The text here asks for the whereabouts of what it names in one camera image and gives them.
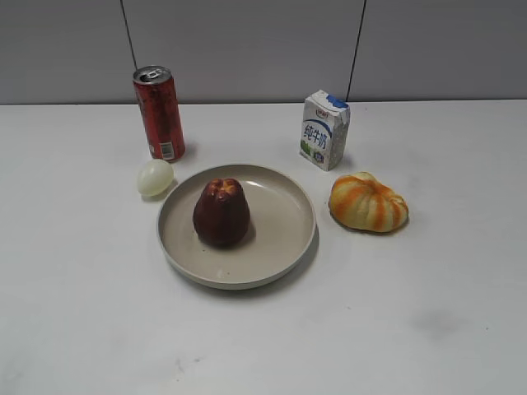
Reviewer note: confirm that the dark red apple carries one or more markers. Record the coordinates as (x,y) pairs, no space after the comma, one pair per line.
(222,215)

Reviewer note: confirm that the beige round plate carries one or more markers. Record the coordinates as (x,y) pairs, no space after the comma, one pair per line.
(281,234)

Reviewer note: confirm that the white blue milk carton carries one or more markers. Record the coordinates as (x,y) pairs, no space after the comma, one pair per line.
(324,129)

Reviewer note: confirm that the white egg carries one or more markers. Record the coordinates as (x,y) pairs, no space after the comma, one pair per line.
(154,178)

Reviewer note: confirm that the red soda can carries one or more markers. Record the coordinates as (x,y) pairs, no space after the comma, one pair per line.
(157,100)

